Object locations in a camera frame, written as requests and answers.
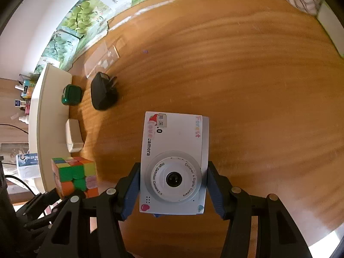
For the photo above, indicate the black power adapter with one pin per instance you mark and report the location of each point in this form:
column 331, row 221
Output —
column 103, row 91

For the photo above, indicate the white toy camera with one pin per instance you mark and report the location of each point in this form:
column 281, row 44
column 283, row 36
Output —
column 174, row 161

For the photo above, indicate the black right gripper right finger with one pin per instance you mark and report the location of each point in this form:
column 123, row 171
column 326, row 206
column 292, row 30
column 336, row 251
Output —
column 277, row 233

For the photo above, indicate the grape print paper backdrop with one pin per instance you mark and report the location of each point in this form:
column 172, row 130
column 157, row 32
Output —
column 81, row 27

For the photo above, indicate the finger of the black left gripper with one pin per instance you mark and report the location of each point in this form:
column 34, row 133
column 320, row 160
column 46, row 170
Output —
column 39, row 212

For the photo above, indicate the green black plug adapter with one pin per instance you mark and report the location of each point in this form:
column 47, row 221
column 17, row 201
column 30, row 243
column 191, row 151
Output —
column 71, row 95

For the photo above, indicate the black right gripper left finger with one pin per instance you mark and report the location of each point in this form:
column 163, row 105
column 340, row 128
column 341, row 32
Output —
column 91, row 227

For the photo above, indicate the colourful puzzle cube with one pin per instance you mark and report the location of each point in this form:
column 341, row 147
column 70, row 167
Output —
column 75, row 173

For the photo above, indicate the blue label floss box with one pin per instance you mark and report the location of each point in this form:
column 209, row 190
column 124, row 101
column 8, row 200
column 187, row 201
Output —
column 28, row 166

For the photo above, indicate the beige rectangular eraser block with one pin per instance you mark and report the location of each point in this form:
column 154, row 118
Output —
column 74, row 139

